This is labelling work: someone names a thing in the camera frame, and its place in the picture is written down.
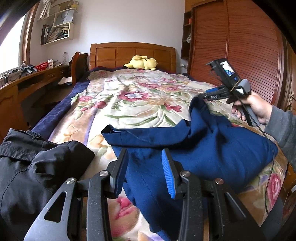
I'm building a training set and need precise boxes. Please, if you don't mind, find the navy blue suit jacket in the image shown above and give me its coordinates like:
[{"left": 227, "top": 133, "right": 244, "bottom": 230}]
[{"left": 101, "top": 97, "right": 278, "bottom": 240}]

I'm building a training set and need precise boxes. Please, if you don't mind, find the grey right sleeve forearm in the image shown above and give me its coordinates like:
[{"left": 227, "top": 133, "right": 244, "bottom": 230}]
[{"left": 264, "top": 106, "right": 296, "bottom": 172}]

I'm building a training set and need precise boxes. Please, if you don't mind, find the person right hand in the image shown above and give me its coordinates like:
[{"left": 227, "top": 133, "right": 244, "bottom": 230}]
[{"left": 226, "top": 92, "right": 273, "bottom": 125}]

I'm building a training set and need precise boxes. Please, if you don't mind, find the wooden louvred wardrobe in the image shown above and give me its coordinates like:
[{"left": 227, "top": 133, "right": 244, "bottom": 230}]
[{"left": 181, "top": 1, "right": 295, "bottom": 109}]

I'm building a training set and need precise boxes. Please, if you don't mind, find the black jacket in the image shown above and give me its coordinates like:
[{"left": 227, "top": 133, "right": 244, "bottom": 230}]
[{"left": 1, "top": 129, "right": 95, "bottom": 240}]

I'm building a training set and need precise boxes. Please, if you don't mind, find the yellow plush toy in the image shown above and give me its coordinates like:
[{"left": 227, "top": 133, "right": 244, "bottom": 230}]
[{"left": 124, "top": 55, "right": 158, "bottom": 71}]

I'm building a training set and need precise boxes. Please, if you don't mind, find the floral bed quilt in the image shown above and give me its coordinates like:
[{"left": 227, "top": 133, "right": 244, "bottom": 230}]
[{"left": 49, "top": 69, "right": 287, "bottom": 240}]

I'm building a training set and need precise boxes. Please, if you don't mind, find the wooden headboard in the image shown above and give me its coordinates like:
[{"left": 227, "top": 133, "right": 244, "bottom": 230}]
[{"left": 89, "top": 42, "right": 176, "bottom": 73}]

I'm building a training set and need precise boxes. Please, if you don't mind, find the wooden desk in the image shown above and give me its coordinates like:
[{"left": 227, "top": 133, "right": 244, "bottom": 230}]
[{"left": 0, "top": 65, "right": 68, "bottom": 141}]

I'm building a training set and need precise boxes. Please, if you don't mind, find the wooden chair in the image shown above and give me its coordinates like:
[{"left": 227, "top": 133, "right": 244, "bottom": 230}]
[{"left": 69, "top": 52, "right": 89, "bottom": 87}]

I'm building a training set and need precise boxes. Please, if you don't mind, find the plastic water bottle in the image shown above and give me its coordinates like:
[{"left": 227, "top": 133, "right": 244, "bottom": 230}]
[{"left": 62, "top": 52, "right": 68, "bottom": 65}]

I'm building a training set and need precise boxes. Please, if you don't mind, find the red basket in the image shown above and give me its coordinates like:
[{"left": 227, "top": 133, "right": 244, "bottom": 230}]
[{"left": 35, "top": 62, "right": 48, "bottom": 71}]

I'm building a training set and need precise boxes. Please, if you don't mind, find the window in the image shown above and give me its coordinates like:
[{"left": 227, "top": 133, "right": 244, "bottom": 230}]
[{"left": 1, "top": 1, "right": 38, "bottom": 74}]

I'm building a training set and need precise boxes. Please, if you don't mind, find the tied white curtain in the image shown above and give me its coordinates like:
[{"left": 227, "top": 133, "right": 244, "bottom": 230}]
[{"left": 38, "top": 0, "right": 54, "bottom": 20}]

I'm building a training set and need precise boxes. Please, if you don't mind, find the white wall shelf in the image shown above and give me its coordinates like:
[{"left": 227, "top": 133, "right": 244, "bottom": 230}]
[{"left": 38, "top": 1, "right": 79, "bottom": 46}]

